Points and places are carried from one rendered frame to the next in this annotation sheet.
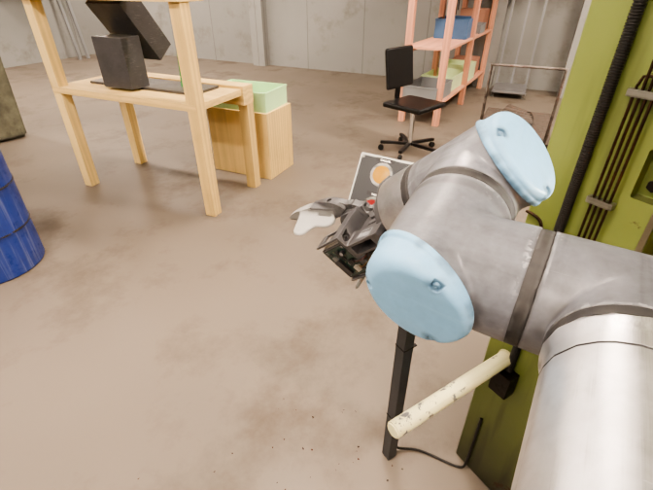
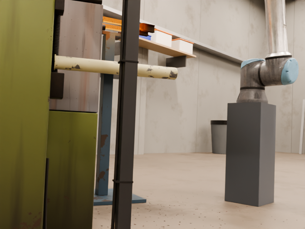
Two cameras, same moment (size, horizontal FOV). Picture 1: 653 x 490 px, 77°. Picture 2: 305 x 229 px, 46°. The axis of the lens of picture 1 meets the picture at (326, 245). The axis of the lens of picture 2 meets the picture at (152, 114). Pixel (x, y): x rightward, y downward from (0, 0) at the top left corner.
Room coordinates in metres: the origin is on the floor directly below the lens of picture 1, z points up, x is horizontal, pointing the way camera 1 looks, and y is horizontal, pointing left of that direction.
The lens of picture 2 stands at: (1.91, 0.10, 0.40)
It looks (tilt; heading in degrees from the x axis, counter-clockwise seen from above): 3 degrees up; 195
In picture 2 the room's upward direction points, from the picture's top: 2 degrees clockwise
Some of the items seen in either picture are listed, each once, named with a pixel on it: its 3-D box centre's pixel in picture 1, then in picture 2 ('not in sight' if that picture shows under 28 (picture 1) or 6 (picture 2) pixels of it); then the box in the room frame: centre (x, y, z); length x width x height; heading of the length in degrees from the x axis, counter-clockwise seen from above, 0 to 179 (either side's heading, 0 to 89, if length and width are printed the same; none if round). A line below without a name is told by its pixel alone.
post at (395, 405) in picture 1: (402, 359); (129, 83); (0.91, -0.24, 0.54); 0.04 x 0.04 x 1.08; 33
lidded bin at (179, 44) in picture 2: not in sight; (179, 47); (-4.84, -1.19, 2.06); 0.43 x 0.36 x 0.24; 153
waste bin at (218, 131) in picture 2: not in sight; (223, 137); (-6.14, -0.39, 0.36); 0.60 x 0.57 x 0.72; 63
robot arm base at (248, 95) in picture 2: not in sight; (252, 96); (-0.39, 0.13, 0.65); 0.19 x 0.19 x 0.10
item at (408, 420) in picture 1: (454, 391); (118, 68); (0.73, -0.35, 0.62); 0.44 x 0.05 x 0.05; 123
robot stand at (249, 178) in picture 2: not in sight; (250, 152); (-0.39, 0.13, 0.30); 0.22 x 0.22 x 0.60; 63
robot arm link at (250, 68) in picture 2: not in sight; (253, 74); (-0.38, 0.13, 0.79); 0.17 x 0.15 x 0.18; 58
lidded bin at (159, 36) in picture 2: not in sight; (157, 39); (-4.23, -1.50, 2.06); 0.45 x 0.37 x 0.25; 153
